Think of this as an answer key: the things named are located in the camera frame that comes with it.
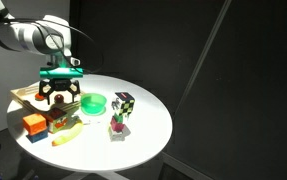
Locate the black gripper body green mount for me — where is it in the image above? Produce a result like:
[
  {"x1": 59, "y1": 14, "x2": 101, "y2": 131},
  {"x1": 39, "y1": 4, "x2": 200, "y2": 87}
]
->
[{"x1": 39, "y1": 67, "x2": 83, "y2": 95}]

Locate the colourful number nine block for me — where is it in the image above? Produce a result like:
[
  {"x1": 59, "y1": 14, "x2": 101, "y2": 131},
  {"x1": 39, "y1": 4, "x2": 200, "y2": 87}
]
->
[{"x1": 45, "y1": 108, "x2": 70, "y2": 134}]

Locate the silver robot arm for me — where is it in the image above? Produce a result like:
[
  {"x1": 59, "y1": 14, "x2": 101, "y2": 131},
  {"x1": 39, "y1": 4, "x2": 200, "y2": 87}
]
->
[{"x1": 0, "y1": 0, "x2": 83, "y2": 103}]

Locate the wooden tray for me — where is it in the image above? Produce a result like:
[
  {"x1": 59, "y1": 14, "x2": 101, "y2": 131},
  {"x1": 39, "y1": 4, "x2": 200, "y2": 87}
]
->
[{"x1": 10, "y1": 84, "x2": 81, "y2": 112}]

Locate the orange block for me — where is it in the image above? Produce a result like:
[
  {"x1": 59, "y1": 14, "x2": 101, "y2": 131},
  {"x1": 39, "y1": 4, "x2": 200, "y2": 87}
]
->
[{"x1": 23, "y1": 113, "x2": 47, "y2": 135}]

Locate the blue block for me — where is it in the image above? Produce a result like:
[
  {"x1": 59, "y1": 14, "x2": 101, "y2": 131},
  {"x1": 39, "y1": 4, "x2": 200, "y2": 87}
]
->
[{"x1": 27, "y1": 130, "x2": 48, "y2": 143}]

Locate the white checkered top block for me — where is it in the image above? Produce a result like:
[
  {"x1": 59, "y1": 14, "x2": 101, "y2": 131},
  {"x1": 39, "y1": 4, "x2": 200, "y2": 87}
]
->
[{"x1": 112, "y1": 92, "x2": 135, "y2": 116}]

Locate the green stacked block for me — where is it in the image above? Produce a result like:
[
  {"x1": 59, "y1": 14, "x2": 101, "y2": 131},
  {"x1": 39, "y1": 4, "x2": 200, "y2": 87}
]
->
[{"x1": 113, "y1": 114, "x2": 125, "y2": 123}]

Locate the magenta stacked block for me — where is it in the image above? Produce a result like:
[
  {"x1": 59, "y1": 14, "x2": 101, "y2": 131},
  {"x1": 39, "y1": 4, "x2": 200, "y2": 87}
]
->
[{"x1": 110, "y1": 118, "x2": 125, "y2": 132}]

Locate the pale yellow bottom block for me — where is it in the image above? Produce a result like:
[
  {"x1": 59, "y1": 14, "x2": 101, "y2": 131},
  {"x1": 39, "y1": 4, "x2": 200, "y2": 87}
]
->
[{"x1": 108, "y1": 125, "x2": 131, "y2": 142}]

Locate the orange red toy fruit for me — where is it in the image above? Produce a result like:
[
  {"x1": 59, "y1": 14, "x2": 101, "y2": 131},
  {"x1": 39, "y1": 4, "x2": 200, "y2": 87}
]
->
[{"x1": 35, "y1": 93, "x2": 45, "y2": 101}]

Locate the dark red ball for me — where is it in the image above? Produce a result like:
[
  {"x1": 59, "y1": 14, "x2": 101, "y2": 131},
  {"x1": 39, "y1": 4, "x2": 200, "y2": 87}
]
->
[{"x1": 54, "y1": 94, "x2": 64, "y2": 103}]

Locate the green translucent bowl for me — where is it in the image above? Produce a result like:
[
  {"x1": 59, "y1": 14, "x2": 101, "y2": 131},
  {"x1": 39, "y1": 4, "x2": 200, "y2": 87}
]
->
[{"x1": 80, "y1": 93, "x2": 107, "y2": 116}]

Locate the white round table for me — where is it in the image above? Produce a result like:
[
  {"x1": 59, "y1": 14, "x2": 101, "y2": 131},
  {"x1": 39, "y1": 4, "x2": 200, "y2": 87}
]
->
[{"x1": 7, "y1": 75, "x2": 172, "y2": 179}]

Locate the yellow toy banana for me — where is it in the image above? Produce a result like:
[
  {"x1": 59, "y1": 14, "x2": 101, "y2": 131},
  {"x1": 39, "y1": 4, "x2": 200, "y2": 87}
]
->
[{"x1": 52, "y1": 120, "x2": 83, "y2": 146}]

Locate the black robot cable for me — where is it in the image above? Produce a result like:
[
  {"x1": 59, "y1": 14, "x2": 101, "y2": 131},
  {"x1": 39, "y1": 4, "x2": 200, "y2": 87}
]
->
[{"x1": 0, "y1": 16, "x2": 105, "y2": 75}]

